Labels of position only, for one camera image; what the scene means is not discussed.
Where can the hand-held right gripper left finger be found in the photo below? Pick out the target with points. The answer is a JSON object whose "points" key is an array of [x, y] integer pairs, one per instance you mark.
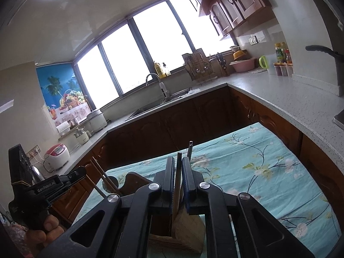
{"points": [[169, 182]]}

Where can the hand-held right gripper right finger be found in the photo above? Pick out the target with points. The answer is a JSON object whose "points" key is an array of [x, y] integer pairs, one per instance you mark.
{"points": [[188, 182]]}

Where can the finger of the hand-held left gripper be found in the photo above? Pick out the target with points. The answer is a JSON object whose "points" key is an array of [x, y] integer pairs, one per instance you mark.
{"points": [[75, 176]]}

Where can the silver metal spoon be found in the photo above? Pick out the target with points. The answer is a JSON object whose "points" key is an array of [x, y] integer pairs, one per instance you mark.
{"points": [[108, 186]]}

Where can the wooden utensil holder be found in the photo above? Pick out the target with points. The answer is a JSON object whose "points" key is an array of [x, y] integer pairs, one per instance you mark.
{"points": [[188, 231]]}

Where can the person's left hand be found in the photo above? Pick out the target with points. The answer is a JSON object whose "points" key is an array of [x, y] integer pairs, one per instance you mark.
{"points": [[49, 228]]}

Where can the steel kettle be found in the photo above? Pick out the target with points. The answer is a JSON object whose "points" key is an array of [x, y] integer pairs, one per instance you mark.
{"points": [[39, 176]]}

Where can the red and white rice cooker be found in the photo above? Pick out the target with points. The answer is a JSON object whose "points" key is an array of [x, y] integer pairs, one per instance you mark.
{"points": [[57, 157]]}

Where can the small white electric kettle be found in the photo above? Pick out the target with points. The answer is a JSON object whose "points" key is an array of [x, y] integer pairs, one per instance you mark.
{"points": [[82, 137]]}

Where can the paper towel roll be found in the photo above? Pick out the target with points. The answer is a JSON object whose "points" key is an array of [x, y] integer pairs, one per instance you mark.
{"points": [[63, 128]]}

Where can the person's floral clothing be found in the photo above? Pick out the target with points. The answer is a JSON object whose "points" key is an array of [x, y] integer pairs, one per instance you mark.
{"points": [[13, 236]]}

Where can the large white rice cooker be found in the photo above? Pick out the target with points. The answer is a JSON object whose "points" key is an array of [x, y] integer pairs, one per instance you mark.
{"points": [[96, 121]]}

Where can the teal floral tablecloth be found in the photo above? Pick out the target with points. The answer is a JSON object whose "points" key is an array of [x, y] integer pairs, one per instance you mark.
{"points": [[255, 166]]}

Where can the steel kitchen sink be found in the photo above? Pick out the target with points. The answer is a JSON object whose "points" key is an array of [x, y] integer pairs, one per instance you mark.
{"points": [[158, 104]]}

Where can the chrome kitchen faucet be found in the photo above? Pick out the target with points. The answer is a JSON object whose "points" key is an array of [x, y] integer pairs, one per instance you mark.
{"points": [[162, 86]]}

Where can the yellow oil bottle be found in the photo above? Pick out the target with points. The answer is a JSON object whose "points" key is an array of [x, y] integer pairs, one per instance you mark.
{"points": [[158, 70]]}

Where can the dish rack with cutting board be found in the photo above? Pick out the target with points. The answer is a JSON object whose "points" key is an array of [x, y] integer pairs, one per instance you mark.
{"points": [[200, 67]]}

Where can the knife block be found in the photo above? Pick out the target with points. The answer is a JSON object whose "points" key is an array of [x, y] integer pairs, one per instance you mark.
{"points": [[222, 65]]}

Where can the pink plastic basin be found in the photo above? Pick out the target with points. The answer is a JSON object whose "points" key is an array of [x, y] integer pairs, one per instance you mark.
{"points": [[242, 65]]}

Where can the yellow bowl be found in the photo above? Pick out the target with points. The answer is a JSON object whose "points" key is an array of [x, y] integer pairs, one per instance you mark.
{"points": [[240, 55]]}

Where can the kitchen window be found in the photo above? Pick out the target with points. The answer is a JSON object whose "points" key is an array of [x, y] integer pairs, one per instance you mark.
{"points": [[161, 40]]}

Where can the yellow-capped green label bottle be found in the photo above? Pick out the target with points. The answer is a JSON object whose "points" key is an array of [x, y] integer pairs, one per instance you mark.
{"points": [[280, 53]]}

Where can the red sauce bottle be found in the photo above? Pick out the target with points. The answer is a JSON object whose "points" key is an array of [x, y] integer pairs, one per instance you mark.
{"points": [[288, 57]]}

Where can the stove top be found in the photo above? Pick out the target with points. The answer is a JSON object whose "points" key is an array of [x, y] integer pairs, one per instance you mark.
{"points": [[339, 121]]}

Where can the fruit and palm wall poster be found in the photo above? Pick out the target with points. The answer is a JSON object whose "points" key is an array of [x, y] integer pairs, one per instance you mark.
{"points": [[61, 91]]}

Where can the brown wooden wall cabinets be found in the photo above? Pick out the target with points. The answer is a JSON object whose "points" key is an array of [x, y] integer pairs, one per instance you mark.
{"points": [[233, 2]]}

